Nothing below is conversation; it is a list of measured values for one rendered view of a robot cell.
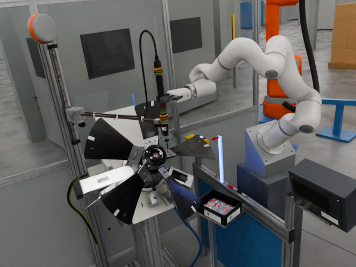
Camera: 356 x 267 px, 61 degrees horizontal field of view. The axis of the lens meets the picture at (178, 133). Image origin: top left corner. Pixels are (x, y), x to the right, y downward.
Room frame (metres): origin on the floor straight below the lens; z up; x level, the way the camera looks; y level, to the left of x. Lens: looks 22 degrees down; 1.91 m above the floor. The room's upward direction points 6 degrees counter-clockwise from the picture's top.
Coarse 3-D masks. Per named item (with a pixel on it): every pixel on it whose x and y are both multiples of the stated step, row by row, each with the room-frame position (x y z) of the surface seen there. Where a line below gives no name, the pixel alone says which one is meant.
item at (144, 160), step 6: (144, 150) 1.52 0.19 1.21; (150, 150) 1.43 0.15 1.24; (156, 150) 1.44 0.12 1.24; (162, 150) 1.45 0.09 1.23; (144, 156) 1.40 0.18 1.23; (150, 156) 1.41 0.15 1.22; (162, 156) 1.43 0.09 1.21; (138, 162) 1.47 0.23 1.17; (144, 162) 1.41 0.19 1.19; (150, 162) 1.38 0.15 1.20; (156, 162) 1.40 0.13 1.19; (162, 162) 1.40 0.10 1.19; (150, 168) 1.41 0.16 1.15; (156, 168) 1.41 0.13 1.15; (150, 174) 1.44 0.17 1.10
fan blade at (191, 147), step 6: (192, 138) 1.67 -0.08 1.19; (198, 138) 1.66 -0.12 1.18; (180, 144) 1.61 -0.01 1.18; (186, 144) 1.60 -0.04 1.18; (192, 144) 1.60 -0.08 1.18; (198, 144) 1.60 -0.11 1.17; (204, 144) 1.61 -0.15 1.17; (174, 150) 1.52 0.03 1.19; (180, 150) 1.52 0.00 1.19; (186, 150) 1.52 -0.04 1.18; (192, 150) 1.53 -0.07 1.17; (198, 150) 1.54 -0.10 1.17; (204, 150) 1.55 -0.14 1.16; (210, 150) 1.56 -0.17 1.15; (198, 156) 1.49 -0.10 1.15; (204, 156) 1.50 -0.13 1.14; (210, 156) 1.51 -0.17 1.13
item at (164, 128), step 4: (156, 56) 1.50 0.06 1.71; (156, 60) 1.50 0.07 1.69; (156, 64) 1.49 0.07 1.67; (160, 64) 1.49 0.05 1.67; (164, 124) 1.49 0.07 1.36; (164, 128) 1.49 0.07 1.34; (164, 132) 1.49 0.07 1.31; (168, 132) 1.50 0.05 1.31; (164, 140) 1.50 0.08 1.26; (168, 140) 1.50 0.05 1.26
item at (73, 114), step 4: (68, 108) 1.82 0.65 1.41; (72, 108) 1.81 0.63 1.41; (76, 108) 1.80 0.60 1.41; (80, 108) 1.79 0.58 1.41; (68, 112) 1.78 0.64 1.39; (72, 112) 1.76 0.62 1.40; (76, 112) 1.75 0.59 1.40; (80, 112) 1.77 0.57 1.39; (68, 116) 1.78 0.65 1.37; (72, 116) 1.77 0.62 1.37; (76, 116) 1.75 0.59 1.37; (80, 116) 1.77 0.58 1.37; (84, 116) 1.80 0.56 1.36; (68, 120) 1.78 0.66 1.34; (72, 120) 1.77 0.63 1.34; (76, 120) 1.75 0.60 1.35; (80, 120) 1.76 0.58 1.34
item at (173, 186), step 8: (168, 176) 1.41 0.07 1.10; (168, 184) 1.34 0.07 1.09; (176, 184) 1.39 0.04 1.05; (176, 192) 1.33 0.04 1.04; (184, 192) 1.38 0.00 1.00; (176, 200) 1.29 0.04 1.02; (184, 200) 1.32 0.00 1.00; (192, 200) 1.36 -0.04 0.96; (200, 200) 1.40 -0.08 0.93; (184, 208) 1.28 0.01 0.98; (184, 216) 1.24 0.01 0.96
